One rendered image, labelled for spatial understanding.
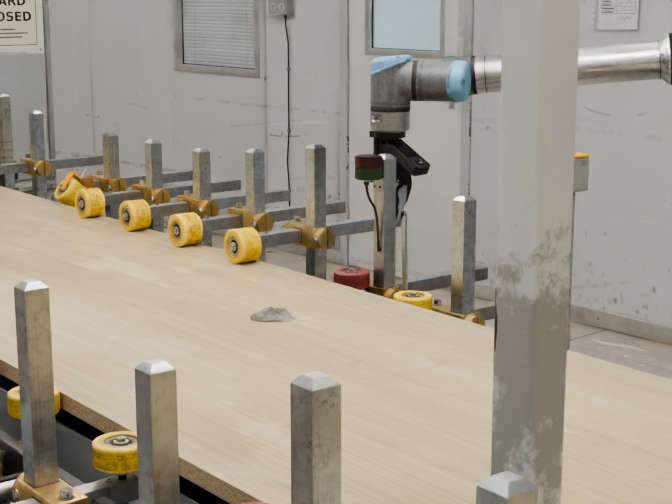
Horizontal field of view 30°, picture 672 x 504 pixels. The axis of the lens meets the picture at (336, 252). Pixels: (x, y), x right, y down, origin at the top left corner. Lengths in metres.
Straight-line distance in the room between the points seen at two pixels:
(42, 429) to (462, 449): 0.57
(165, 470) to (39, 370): 0.32
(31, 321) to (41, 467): 0.20
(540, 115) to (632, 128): 4.58
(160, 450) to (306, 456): 0.30
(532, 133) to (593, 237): 4.76
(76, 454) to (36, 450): 0.41
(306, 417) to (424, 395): 0.80
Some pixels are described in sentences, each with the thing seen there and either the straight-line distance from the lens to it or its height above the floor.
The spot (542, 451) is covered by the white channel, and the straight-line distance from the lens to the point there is 1.15.
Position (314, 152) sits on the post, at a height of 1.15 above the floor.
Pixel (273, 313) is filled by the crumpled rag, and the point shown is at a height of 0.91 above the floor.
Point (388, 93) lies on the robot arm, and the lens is 2.80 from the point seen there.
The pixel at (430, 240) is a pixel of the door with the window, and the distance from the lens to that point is 6.52.
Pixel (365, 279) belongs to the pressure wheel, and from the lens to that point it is 2.77.
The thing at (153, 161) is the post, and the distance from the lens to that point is 3.56.
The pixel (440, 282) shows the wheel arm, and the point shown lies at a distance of 2.96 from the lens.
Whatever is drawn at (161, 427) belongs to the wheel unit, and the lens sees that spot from 1.45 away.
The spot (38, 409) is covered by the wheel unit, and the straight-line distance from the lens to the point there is 1.74.
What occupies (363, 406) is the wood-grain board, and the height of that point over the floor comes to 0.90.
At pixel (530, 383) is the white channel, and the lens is 1.12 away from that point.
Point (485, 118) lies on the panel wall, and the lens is 6.18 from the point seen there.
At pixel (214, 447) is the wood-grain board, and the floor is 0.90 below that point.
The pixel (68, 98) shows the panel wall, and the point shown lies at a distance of 9.39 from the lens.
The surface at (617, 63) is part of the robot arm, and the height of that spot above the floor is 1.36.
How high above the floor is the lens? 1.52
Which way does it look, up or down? 12 degrees down
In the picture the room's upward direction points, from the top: straight up
